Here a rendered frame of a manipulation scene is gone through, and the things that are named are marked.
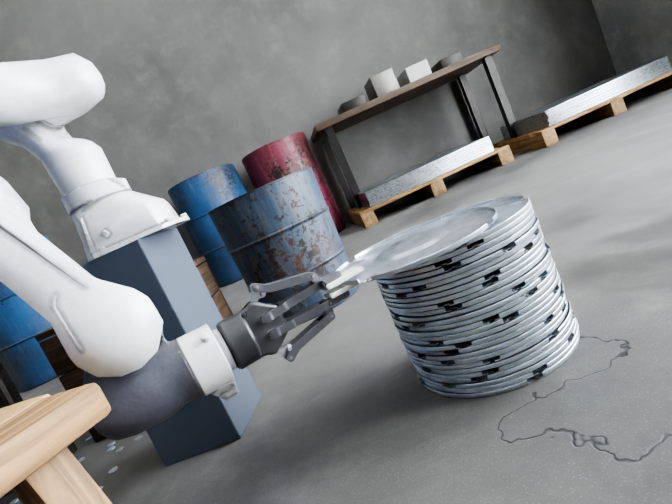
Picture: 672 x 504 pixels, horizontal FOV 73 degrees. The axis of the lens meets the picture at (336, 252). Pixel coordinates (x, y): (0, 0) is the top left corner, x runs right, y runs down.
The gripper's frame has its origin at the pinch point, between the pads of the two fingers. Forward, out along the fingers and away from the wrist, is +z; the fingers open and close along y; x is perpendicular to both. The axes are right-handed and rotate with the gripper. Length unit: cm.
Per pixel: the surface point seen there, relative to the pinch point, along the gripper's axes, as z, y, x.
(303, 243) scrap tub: 22, 0, 80
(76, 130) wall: -24, 147, 388
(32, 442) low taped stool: -36.2, 7.5, -28.8
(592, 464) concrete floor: 6.3, -24.5, -29.9
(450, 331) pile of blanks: 9.1, -12.7, -8.6
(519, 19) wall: 367, 80, 257
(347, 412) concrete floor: -5.6, -24.7, 12.0
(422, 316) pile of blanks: 8.6, -10.5, -3.2
